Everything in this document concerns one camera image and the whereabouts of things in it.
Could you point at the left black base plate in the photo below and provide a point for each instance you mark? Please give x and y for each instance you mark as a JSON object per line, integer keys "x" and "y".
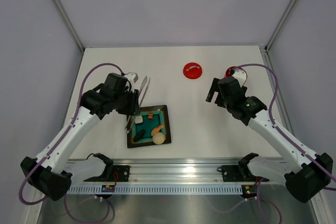
{"x": 119, "y": 172}

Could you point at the right aluminium frame post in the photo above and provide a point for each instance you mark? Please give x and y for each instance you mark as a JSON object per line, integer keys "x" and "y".
{"x": 279, "y": 26}

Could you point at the round white bun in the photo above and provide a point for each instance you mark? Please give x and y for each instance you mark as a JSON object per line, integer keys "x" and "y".
{"x": 158, "y": 138}

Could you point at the black seaweed piece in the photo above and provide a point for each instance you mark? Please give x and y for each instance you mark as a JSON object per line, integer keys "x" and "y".
{"x": 139, "y": 135}

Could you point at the left small circuit board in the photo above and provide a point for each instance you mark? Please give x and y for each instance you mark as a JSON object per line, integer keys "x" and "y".
{"x": 108, "y": 189}

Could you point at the white slotted cable duct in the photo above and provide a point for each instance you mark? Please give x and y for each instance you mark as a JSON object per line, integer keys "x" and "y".
{"x": 143, "y": 189}

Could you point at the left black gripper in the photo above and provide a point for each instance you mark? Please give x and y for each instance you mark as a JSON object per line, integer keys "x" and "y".
{"x": 133, "y": 108}

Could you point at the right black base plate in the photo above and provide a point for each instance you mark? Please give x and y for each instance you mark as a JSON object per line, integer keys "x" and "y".
{"x": 237, "y": 173}

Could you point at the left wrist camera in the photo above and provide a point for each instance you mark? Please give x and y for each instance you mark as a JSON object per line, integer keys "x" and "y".
{"x": 132, "y": 78}

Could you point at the orange salmon piece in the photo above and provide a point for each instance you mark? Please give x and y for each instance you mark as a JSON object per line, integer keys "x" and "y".
{"x": 157, "y": 129}

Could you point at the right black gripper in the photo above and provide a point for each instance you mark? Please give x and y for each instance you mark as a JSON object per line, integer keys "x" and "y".
{"x": 213, "y": 88}

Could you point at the left aluminium frame post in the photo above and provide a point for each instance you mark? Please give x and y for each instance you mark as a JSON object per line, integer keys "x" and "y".
{"x": 69, "y": 25}

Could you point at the aluminium frame post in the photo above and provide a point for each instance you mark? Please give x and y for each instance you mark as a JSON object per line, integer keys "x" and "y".
{"x": 279, "y": 26}
{"x": 69, "y": 25}

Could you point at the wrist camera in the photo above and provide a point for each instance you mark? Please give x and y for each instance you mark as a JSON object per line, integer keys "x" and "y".
{"x": 132, "y": 78}
{"x": 240, "y": 75}

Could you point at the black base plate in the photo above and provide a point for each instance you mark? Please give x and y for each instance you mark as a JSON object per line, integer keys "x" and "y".
{"x": 237, "y": 173}
{"x": 119, "y": 172}

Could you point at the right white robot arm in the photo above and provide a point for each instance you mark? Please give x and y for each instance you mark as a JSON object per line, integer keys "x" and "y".
{"x": 255, "y": 115}

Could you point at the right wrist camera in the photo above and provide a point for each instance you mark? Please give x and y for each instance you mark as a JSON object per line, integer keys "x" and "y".
{"x": 240, "y": 75}

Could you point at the small circuit board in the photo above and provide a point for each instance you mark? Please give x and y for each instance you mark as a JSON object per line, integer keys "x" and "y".
{"x": 249, "y": 190}
{"x": 108, "y": 189}

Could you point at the aluminium mounting rail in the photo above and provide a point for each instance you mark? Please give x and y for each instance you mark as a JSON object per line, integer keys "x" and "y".
{"x": 188, "y": 170}

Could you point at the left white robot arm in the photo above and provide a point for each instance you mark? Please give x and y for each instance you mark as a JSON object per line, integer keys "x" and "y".
{"x": 48, "y": 171}

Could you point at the red cylindrical container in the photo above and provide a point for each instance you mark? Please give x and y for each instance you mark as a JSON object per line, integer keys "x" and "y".
{"x": 227, "y": 73}

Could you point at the white sushi roll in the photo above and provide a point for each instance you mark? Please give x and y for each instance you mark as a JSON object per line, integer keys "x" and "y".
{"x": 138, "y": 119}

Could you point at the red round lid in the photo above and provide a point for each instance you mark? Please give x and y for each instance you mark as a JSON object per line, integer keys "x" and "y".
{"x": 192, "y": 70}

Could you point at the long metal tongs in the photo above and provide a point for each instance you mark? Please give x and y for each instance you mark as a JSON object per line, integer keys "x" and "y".
{"x": 142, "y": 93}

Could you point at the right small circuit board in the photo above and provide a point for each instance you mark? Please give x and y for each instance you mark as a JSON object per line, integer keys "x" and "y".
{"x": 249, "y": 190}

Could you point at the square dark teal plate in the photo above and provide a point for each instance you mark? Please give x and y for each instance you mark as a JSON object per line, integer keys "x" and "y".
{"x": 160, "y": 116}

